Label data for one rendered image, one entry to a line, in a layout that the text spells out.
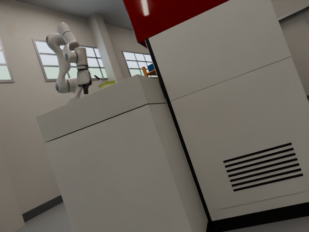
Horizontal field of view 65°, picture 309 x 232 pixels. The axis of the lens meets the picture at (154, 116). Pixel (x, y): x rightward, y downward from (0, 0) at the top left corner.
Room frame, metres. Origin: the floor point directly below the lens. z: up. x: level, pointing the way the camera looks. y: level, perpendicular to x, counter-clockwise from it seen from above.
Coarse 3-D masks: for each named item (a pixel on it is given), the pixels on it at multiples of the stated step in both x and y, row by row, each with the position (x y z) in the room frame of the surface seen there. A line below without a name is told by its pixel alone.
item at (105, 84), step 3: (105, 81) 1.31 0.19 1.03; (108, 81) 1.32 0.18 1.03; (111, 81) 1.34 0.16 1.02; (114, 81) 1.36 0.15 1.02; (102, 84) 1.33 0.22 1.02; (105, 84) 1.31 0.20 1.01; (108, 84) 1.32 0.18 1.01; (111, 84) 1.34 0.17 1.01; (99, 87) 1.35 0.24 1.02; (102, 87) 1.33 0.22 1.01
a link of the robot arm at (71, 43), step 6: (66, 36) 1.79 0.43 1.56; (72, 36) 1.79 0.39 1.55; (66, 42) 1.79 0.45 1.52; (72, 42) 1.75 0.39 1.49; (78, 42) 1.80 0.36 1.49; (66, 48) 1.67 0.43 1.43; (72, 48) 1.77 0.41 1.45; (66, 54) 1.66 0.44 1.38; (72, 54) 1.66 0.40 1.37; (66, 60) 1.68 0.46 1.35; (72, 60) 1.67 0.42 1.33
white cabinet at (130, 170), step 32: (96, 128) 1.20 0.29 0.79; (128, 128) 1.15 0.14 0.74; (160, 128) 1.17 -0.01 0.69; (64, 160) 1.27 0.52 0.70; (96, 160) 1.21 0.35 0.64; (128, 160) 1.16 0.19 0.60; (160, 160) 1.12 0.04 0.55; (64, 192) 1.29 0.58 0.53; (96, 192) 1.23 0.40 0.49; (128, 192) 1.18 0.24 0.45; (160, 192) 1.13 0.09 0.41; (192, 192) 1.33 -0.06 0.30; (96, 224) 1.25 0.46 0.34; (128, 224) 1.20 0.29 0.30; (160, 224) 1.15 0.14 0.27; (192, 224) 1.15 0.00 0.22
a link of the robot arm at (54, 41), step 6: (48, 36) 1.93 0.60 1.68; (54, 36) 1.95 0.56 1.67; (60, 36) 1.97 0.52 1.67; (48, 42) 1.94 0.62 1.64; (54, 42) 1.95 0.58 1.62; (60, 42) 1.99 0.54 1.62; (54, 48) 1.96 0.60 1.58; (60, 48) 1.99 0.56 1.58; (60, 54) 1.99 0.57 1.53; (60, 60) 2.00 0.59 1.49; (60, 66) 2.01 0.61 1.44; (66, 66) 2.02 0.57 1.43; (60, 72) 2.01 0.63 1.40; (66, 72) 2.03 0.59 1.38; (60, 78) 2.00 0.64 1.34; (60, 84) 2.00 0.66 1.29; (66, 84) 2.02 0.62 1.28; (60, 90) 2.01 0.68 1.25; (66, 90) 2.04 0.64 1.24
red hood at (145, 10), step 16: (128, 0) 1.44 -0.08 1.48; (144, 0) 1.41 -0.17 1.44; (160, 0) 1.39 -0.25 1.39; (176, 0) 1.36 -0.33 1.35; (192, 0) 1.34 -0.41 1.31; (208, 0) 1.31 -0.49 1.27; (224, 0) 1.29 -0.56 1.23; (128, 16) 1.46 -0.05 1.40; (144, 16) 1.42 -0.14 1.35; (160, 16) 1.40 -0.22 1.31; (176, 16) 1.37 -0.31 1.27; (192, 16) 1.35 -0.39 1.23; (144, 32) 1.43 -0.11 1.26; (160, 32) 1.41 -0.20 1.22
